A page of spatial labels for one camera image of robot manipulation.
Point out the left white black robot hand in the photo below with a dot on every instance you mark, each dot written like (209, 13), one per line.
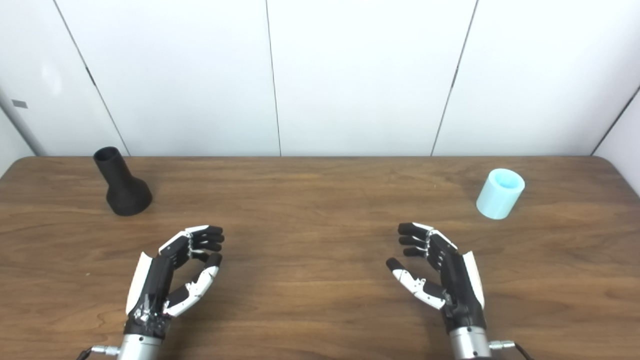
(155, 280)

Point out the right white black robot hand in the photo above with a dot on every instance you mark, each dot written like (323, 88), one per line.
(457, 285)

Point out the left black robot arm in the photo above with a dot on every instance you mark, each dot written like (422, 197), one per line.
(140, 347)

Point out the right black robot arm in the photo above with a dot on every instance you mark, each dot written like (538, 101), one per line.
(469, 344)

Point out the black flared nozzle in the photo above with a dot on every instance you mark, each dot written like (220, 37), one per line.
(125, 192)

